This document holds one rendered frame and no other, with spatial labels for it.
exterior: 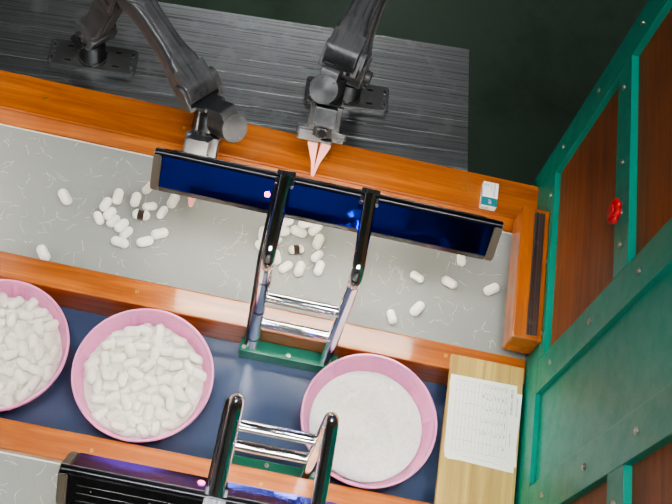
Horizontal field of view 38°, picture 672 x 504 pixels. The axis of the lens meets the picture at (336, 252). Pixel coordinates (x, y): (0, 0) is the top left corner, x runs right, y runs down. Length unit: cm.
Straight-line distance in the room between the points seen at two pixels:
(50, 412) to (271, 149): 71
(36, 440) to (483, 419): 84
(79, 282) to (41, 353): 16
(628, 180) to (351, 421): 70
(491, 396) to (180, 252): 69
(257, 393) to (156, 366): 21
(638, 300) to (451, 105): 100
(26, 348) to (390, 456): 73
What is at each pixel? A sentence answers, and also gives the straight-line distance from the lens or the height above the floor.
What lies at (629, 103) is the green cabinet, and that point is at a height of 126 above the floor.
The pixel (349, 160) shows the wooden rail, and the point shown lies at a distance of 213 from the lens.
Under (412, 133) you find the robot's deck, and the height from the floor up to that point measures 67.
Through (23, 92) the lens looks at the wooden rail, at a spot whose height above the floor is 76.
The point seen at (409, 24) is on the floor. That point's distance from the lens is 341.
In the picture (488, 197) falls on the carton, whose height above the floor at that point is 79.
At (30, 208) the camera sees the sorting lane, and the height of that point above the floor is 74.
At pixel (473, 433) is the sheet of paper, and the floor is 78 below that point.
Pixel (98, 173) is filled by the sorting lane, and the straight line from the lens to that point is 211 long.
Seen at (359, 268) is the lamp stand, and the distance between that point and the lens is 160.
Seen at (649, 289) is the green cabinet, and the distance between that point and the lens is 149.
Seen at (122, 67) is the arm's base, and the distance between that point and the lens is 234.
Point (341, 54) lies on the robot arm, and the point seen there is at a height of 104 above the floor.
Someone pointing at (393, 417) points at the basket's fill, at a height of 73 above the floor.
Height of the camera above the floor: 254
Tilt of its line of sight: 62 degrees down
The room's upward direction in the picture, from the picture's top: 17 degrees clockwise
